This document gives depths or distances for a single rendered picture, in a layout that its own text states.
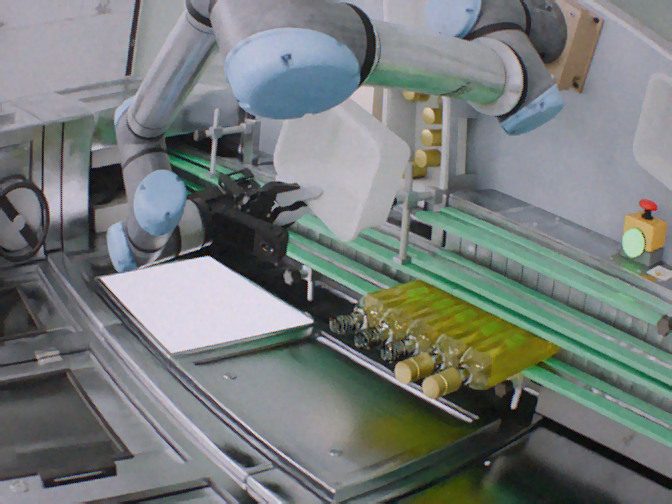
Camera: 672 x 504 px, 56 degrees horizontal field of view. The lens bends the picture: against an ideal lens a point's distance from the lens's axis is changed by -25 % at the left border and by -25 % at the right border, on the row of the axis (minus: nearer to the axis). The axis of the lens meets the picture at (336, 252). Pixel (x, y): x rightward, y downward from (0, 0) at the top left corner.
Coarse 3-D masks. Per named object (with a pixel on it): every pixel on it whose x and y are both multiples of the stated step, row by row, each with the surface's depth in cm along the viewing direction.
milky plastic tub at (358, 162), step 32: (288, 128) 126; (320, 128) 129; (352, 128) 124; (384, 128) 117; (288, 160) 130; (320, 160) 132; (352, 160) 125; (384, 160) 112; (352, 192) 127; (384, 192) 117; (352, 224) 116
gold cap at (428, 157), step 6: (420, 150) 147; (426, 150) 148; (432, 150) 148; (438, 150) 149; (420, 156) 148; (426, 156) 146; (432, 156) 147; (438, 156) 148; (420, 162) 148; (426, 162) 147; (432, 162) 148; (438, 162) 149
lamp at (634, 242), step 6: (636, 228) 105; (624, 234) 106; (630, 234) 104; (636, 234) 104; (642, 234) 104; (624, 240) 105; (630, 240) 104; (636, 240) 103; (642, 240) 104; (624, 246) 106; (630, 246) 104; (636, 246) 103; (642, 246) 104; (630, 252) 105; (636, 252) 104; (642, 252) 105
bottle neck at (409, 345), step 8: (408, 336) 115; (384, 344) 112; (392, 344) 112; (400, 344) 112; (408, 344) 113; (416, 344) 113; (384, 352) 113; (392, 352) 111; (400, 352) 111; (408, 352) 112; (416, 352) 114; (384, 360) 112; (392, 360) 111
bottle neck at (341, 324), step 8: (352, 312) 122; (360, 312) 122; (336, 320) 120; (344, 320) 120; (352, 320) 121; (360, 320) 122; (336, 328) 122; (344, 328) 120; (352, 328) 121; (360, 328) 122
